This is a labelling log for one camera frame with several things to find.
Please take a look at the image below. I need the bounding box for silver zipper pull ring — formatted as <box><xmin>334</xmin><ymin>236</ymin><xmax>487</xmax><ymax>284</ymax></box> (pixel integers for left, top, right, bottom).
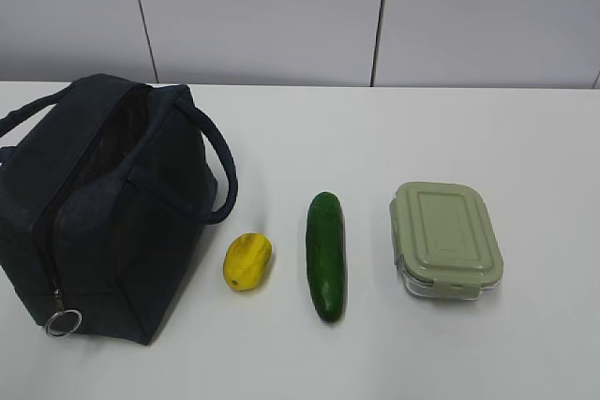
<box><xmin>44</xmin><ymin>308</ymin><xmax>83</xmax><ymax>338</ymax></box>

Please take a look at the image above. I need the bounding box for dark navy lunch bag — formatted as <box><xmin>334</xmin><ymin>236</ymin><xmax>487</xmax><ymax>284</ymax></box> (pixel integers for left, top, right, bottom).
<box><xmin>1</xmin><ymin>74</ymin><xmax>238</xmax><ymax>345</ymax></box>

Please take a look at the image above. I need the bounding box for green lidded glass container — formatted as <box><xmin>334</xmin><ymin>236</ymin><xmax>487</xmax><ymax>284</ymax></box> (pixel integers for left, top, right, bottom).
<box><xmin>389</xmin><ymin>182</ymin><xmax>503</xmax><ymax>301</ymax></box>

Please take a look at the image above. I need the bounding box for green cucumber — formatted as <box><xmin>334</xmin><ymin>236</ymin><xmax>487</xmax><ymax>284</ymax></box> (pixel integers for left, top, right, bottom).
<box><xmin>305</xmin><ymin>191</ymin><xmax>347</xmax><ymax>323</ymax></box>

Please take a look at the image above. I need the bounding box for yellow lemon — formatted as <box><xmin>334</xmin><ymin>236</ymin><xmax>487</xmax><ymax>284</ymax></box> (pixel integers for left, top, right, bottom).
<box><xmin>222</xmin><ymin>232</ymin><xmax>273</xmax><ymax>291</ymax></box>

